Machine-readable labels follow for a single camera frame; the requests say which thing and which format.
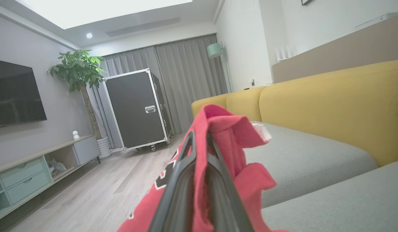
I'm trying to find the yellow sofa back cushion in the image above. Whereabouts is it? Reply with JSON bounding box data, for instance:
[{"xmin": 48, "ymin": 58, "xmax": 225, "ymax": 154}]
[
  {"xmin": 191, "ymin": 93, "xmax": 228, "ymax": 119},
  {"xmin": 259, "ymin": 60, "xmax": 398, "ymax": 167},
  {"xmin": 226, "ymin": 86, "xmax": 267, "ymax": 122}
]

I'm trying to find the large bright ceiling light panel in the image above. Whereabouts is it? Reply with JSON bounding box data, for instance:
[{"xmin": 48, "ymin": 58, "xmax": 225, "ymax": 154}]
[{"xmin": 15, "ymin": 0, "xmax": 193, "ymax": 30}]

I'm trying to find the beige half-height partition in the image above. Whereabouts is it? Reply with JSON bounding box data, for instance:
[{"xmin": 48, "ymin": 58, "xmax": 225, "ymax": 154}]
[{"xmin": 272, "ymin": 14, "xmax": 398, "ymax": 84}]

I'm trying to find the black flat screen television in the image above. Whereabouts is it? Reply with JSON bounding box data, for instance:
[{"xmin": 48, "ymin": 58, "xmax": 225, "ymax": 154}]
[{"xmin": 0, "ymin": 59, "xmax": 47, "ymax": 129}]

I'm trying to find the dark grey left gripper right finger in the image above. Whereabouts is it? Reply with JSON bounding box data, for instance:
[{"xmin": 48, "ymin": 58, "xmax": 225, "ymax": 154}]
[{"xmin": 204, "ymin": 132, "xmax": 255, "ymax": 232}]

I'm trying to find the white flat long device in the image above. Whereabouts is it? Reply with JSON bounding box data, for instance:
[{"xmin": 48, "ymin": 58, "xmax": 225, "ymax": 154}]
[{"xmin": 354, "ymin": 12, "xmax": 398, "ymax": 30}]

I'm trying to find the green leafy indoor tree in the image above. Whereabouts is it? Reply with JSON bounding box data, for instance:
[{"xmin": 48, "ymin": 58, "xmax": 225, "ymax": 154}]
[{"xmin": 47, "ymin": 49, "xmax": 107, "ymax": 140}]

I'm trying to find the white router with antennas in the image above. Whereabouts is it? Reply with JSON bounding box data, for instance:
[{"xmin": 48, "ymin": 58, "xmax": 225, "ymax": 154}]
[{"xmin": 275, "ymin": 45, "xmax": 298, "ymax": 63}]

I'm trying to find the mint and wood television cabinet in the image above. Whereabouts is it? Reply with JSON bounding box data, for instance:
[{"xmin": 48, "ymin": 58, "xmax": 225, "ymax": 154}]
[{"xmin": 0, "ymin": 135, "xmax": 101, "ymax": 224}]

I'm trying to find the white ribbed plant pot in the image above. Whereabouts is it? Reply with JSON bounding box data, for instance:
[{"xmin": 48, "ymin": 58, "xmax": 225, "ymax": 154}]
[{"xmin": 96, "ymin": 137, "xmax": 112, "ymax": 159}]

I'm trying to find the pale clutter in cabinet shelf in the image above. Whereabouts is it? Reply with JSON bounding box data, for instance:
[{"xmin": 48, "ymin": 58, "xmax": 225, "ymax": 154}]
[{"xmin": 47, "ymin": 159, "xmax": 67, "ymax": 177}]

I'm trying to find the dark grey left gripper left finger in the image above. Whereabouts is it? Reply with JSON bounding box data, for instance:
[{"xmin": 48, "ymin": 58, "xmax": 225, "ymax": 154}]
[{"xmin": 148, "ymin": 130, "xmax": 197, "ymax": 232}]

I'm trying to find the black wheeled flight case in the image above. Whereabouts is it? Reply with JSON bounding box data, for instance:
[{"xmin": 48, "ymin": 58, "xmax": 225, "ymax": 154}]
[{"xmin": 103, "ymin": 68, "xmax": 172, "ymax": 152}]

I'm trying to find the mint shade floor lamp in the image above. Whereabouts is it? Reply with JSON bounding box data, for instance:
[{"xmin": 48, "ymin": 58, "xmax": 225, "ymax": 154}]
[{"xmin": 207, "ymin": 41, "xmax": 234, "ymax": 93}]

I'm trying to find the grey sofa seat cushion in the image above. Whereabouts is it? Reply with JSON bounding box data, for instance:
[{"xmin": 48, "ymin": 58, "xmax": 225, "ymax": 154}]
[
  {"xmin": 243, "ymin": 122, "xmax": 379, "ymax": 208},
  {"xmin": 261, "ymin": 159, "xmax": 398, "ymax": 232}
]

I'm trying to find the red basketball shorts white stripe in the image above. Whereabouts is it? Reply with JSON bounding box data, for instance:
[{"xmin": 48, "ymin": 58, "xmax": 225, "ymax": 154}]
[{"xmin": 117, "ymin": 104, "xmax": 291, "ymax": 232}]

